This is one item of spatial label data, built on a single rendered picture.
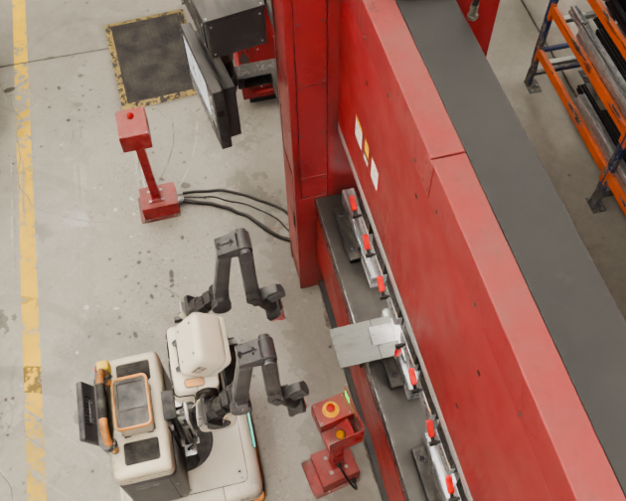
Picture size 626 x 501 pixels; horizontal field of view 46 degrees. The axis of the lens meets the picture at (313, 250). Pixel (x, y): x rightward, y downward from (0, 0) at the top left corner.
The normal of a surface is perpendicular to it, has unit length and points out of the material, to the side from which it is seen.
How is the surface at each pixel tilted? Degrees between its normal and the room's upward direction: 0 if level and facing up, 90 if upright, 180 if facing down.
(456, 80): 0
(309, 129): 90
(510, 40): 0
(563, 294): 0
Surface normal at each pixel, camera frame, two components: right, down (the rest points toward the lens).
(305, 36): 0.25, 0.82
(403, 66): -0.02, -0.53
